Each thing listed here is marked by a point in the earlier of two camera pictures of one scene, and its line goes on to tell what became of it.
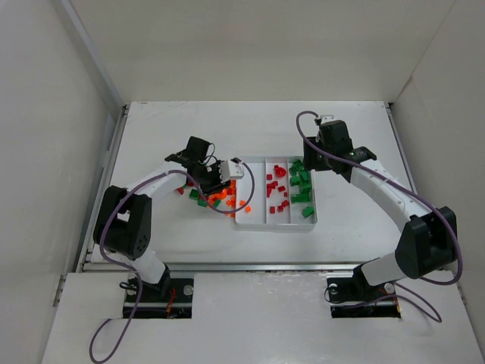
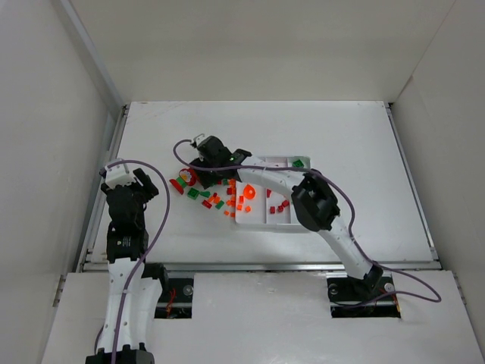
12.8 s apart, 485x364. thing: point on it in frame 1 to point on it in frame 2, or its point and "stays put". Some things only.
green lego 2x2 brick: x=194 y=194 stays put
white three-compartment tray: x=285 y=194 stays put
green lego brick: x=297 y=166 stays put
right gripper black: x=314 y=160 to x=204 y=171
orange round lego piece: x=223 y=195 to x=248 y=191
